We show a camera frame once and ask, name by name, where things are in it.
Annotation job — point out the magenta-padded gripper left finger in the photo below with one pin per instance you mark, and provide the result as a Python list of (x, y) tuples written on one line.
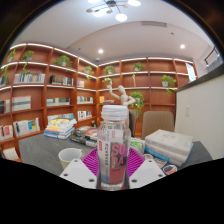
[(78, 173)]

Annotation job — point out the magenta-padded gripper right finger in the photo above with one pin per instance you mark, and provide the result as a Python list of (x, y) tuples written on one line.
[(147, 172)]

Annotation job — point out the clear plastic drink bottle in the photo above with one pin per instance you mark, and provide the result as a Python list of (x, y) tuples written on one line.
[(114, 150)]

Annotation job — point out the yellow striped mug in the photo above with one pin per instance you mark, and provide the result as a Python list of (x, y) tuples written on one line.
[(68, 156)]

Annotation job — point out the small round printed badge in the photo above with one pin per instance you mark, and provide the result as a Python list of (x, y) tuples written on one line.
[(170, 169)]

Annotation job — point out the green white box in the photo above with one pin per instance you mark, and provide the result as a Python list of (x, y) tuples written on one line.
[(137, 146)]

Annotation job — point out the stack of white books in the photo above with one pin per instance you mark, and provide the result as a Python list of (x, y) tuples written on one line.
[(168, 145)]

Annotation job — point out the stack of dark books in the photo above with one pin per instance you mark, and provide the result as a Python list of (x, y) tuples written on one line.
[(83, 135)]

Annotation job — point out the stack of colourful books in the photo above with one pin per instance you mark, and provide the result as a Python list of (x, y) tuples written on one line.
[(60, 128)]

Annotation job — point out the beige chair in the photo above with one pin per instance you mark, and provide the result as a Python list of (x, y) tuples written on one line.
[(157, 121)]

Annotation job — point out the wooden artist mannequin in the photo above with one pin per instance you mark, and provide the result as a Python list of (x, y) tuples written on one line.
[(123, 96)]

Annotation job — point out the round recessed ceiling light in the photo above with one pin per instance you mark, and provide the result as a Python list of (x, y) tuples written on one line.
[(182, 46), (100, 51)]

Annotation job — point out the dark metal railing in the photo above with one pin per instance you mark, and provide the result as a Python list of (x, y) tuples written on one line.
[(211, 53)]

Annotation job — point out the ceiling air vent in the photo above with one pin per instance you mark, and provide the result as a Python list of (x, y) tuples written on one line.
[(153, 24)]

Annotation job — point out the ceiling lamp with round bulbs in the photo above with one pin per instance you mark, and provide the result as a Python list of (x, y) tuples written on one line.
[(121, 17)]

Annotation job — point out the wooden wall shelf unit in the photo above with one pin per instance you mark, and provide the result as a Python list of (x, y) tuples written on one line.
[(40, 96)]

